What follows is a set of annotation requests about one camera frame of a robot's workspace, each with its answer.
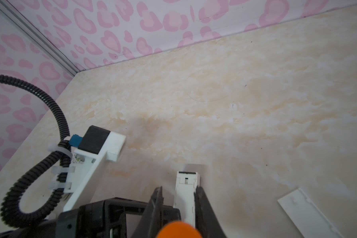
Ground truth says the white remote control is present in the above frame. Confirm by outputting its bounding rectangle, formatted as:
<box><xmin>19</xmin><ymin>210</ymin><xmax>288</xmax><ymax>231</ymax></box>
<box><xmin>174</xmin><ymin>171</ymin><xmax>200</xmax><ymax>227</ymax></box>

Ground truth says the orange black screwdriver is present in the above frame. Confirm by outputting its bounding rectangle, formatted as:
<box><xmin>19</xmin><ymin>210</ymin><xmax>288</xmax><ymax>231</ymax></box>
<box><xmin>156</xmin><ymin>221</ymin><xmax>202</xmax><ymax>238</ymax></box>

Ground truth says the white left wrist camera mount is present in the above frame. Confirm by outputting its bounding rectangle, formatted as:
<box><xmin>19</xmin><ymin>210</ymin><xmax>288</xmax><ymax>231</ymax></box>
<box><xmin>48</xmin><ymin>126</ymin><xmax>126</xmax><ymax>214</ymax></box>

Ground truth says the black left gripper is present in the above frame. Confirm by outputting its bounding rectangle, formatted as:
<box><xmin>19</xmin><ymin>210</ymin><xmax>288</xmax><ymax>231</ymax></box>
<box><xmin>55</xmin><ymin>197</ymin><xmax>181</xmax><ymax>238</ymax></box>

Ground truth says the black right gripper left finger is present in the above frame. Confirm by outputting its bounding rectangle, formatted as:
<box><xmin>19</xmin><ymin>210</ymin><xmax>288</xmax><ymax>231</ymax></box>
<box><xmin>131</xmin><ymin>187</ymin><xmax>163</xmax><ymax>238</ymax></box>

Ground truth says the white battery cover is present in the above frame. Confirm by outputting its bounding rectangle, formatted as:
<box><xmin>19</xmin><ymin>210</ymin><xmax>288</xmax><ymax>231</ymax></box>
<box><xmin>277</xmin><ymin>188</ymin><xmax>343</xmax><ymax>238</ymax></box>

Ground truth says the aluminium corner frame post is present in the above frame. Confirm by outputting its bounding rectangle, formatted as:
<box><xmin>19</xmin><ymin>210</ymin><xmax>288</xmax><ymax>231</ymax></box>
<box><xmin>0</xmin><ymin>1</ymin><xmax>80</xmax><ymax>76</ymax></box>

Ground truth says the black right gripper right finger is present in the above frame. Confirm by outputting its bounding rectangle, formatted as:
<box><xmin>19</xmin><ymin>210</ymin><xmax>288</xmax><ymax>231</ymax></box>
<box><xmin>194</xmin><ymin>186</ymin><xmax>226</xmax><ymax>238</ymax></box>

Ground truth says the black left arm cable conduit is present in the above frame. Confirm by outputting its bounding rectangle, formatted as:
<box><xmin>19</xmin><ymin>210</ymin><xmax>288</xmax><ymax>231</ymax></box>
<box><xmin>0</xmin><ymin>72</ymin><xmax>72</xmax><ymax>229</ymax></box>

